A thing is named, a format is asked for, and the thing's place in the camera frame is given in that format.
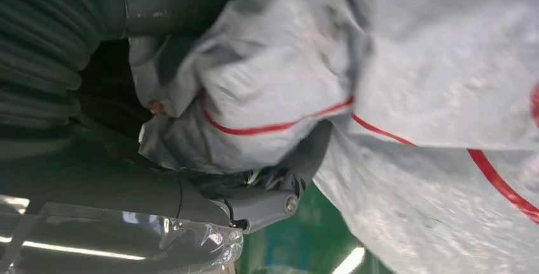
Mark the clear plastic film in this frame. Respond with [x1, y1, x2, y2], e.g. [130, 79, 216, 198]
[0, 195, 245, 274]

